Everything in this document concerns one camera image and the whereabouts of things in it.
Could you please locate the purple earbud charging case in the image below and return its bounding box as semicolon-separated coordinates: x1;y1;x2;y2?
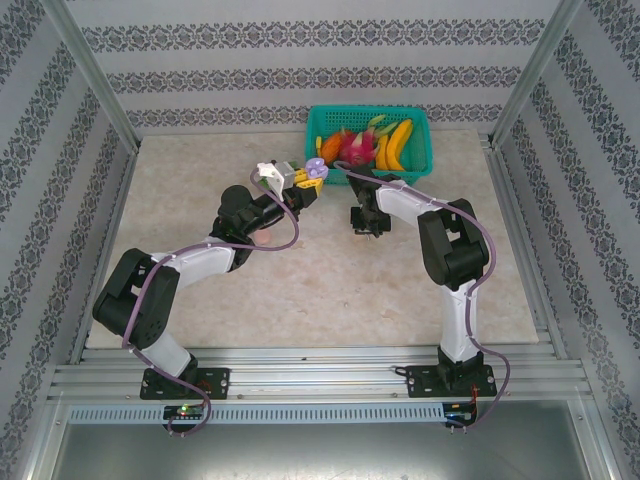
304;156;330;181

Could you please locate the orange toy fruit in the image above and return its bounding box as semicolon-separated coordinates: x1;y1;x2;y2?
319;132;344;166

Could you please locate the pink dragon fruit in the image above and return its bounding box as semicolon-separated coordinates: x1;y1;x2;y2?
338;114;389;170

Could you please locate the teal plastic basket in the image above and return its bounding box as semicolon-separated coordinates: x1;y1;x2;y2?
305;104;434;187

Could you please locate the yellow banana bunch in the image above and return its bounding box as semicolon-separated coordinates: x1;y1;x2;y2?
374;118;415;172

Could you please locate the right controller board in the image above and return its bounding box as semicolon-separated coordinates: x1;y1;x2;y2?
444;402;479;426

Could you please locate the controller board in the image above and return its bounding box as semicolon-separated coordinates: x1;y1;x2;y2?
444;402;479;426
163;404;206;420

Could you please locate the left controller board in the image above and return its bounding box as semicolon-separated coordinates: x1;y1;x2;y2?
163;404;206;420

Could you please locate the grey metal bottom panel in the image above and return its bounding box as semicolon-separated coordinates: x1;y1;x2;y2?
29;399;621;480

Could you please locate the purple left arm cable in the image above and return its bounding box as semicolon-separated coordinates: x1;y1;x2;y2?
122;169;302;437

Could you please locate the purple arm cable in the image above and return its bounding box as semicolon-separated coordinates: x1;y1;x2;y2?
122;169;302;437
331;159;497;434

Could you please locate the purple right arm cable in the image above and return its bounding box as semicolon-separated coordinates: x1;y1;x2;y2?
331;159;497;434

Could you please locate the aluminium side rail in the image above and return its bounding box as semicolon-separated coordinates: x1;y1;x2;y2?
68;149;141;365
482;134;571;361

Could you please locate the aluminium mounting rail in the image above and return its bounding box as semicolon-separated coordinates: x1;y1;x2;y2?
47;343;596;402

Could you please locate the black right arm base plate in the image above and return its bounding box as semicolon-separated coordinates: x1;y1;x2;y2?
405;363;499;400

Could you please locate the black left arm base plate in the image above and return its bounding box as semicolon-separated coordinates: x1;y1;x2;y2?
139;367;231;401

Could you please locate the slotted grey cable duct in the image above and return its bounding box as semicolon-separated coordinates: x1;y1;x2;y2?
67;403;446;425

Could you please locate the aluminium frame post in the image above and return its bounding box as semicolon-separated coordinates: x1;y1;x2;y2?
39;0;141;153
488;0;585;149

